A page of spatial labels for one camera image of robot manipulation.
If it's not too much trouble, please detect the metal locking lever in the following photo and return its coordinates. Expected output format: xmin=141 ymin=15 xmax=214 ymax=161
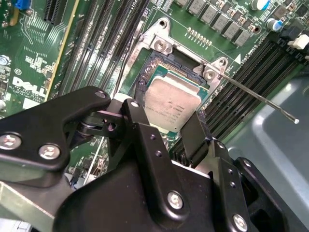
xmin=218 ymin=72 xmax=300 ymax=124
xmin=113 ymin=35 xmax=156 ymax=97

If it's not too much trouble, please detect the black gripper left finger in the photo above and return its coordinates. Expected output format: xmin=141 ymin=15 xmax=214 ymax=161
xmin=0 ymin=81 xmax=191 ymax=219

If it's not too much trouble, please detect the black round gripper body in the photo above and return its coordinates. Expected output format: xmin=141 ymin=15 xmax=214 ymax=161
xmin=53 ymin=159 xmax=230 ymax=232

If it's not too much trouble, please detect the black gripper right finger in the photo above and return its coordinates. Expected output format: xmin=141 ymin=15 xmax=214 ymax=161
xmin=181 ymin=111 xmax=290 ymax=232

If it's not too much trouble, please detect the silver CPU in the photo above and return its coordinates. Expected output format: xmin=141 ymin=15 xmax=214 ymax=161
xmin=144 ymin=66 xmax=210 ymax=133

